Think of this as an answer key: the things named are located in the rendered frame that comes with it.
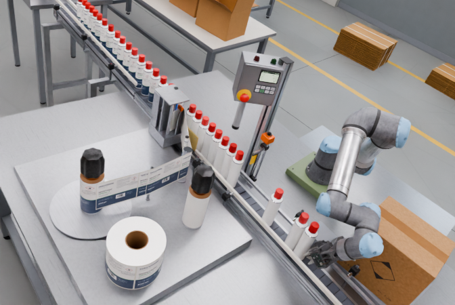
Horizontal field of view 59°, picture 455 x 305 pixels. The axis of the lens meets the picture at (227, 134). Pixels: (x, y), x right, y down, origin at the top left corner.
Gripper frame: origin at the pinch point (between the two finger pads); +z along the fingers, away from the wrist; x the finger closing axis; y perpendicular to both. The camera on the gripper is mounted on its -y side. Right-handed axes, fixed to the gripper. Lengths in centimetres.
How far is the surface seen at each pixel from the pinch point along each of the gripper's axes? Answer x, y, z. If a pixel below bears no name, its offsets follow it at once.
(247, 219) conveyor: -21.8, 5.5, 21.3
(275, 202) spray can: -24.0, 2.7, 2.2
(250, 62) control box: -78, -1, -18
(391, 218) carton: 0.6, -27.5, -21.8
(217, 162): -51, 3, 27
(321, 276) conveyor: 9.9, -1.4, 0.8
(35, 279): -38, 80, 105
